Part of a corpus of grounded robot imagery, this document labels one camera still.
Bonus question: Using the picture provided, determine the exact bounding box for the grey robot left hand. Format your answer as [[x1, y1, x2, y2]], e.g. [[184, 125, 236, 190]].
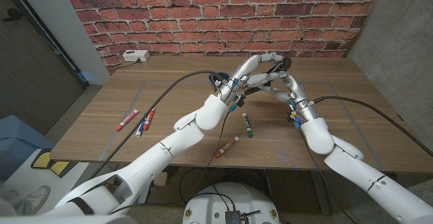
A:
[[216, 53, 288, 108]]

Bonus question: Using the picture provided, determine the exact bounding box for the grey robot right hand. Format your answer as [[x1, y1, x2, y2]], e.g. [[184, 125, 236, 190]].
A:
[[260, 72, 321, 122]]

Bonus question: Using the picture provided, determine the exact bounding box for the navy blue mug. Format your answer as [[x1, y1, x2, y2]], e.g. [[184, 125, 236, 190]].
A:
[[208, 71, 228, 93]]

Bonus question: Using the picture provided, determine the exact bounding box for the red brick print backdrop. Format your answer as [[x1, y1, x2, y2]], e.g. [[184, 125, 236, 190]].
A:
[[60, 0, 386, 75]]

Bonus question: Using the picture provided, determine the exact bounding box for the green dry erase marker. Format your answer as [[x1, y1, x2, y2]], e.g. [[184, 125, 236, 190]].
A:
[[242, 112, 254, 139]]

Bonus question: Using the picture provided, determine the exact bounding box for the orange dry erase marker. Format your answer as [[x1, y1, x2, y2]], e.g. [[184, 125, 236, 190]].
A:
[[213, 135, 240, 159]]

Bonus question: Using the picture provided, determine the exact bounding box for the red dry erase marker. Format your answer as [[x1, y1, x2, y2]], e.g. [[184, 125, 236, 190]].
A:
[[143, 107, 156, 132], [115, 109, 139, 132]]

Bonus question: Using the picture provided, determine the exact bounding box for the grey table leg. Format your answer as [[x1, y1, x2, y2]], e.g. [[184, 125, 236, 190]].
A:
[[309, 171, 332, 215]]

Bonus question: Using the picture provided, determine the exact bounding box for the white power strip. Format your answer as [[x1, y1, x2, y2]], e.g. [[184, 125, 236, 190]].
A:
[[122, 49, 151, 63]]

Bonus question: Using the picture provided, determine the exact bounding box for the blue dry erase marker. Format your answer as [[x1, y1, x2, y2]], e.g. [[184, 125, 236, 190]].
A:
[[135, 117, 147, 137]]

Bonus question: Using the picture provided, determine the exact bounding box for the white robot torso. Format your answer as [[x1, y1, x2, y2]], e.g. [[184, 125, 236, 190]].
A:
[[181, 181, 281, 224]]

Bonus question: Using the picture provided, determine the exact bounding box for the grey finned torso module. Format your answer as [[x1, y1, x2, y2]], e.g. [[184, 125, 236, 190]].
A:
[[225, 210, 243, 224]]

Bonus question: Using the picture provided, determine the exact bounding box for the dark wooden door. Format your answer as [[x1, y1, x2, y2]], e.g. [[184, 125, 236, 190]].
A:
[[0, 0, 86, 135]]

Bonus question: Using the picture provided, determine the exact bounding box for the yellow black floor pad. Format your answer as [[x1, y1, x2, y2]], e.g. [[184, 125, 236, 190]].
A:
[[30, 148, 70, 177]]

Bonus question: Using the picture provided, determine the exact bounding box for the blue plastic bin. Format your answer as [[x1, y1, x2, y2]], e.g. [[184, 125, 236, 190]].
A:
[[0, 114, 57, 181]]

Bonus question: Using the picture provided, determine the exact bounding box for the seated person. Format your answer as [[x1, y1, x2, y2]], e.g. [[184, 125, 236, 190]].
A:
[[0, 183, 51, 217]]

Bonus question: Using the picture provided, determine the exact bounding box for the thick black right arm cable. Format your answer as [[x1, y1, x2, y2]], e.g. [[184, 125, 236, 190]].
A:
[[311, 95, 433, 158]]

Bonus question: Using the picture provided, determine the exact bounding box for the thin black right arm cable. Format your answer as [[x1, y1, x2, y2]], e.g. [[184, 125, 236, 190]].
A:
[[298, 127, 358, 224]]

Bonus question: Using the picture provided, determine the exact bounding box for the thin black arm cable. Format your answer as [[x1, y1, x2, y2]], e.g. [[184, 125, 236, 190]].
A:
[[298, 127, 358, 224], [110, 109, 233, 215]]

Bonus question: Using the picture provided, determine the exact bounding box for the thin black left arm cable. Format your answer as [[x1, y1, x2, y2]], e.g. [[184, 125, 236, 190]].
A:
[[110, 109, 233, 215]]

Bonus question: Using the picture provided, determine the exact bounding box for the black power strip cable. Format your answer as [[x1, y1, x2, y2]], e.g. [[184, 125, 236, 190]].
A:
[[114, 60, 140, 71]]

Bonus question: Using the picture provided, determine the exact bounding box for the black torso cable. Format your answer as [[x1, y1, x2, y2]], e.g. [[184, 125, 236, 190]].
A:
[[178, 166, 237, 212]]

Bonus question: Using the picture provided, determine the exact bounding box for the black door handle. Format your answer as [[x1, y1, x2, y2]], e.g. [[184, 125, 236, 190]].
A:
[[2, 7, 24, 22]]

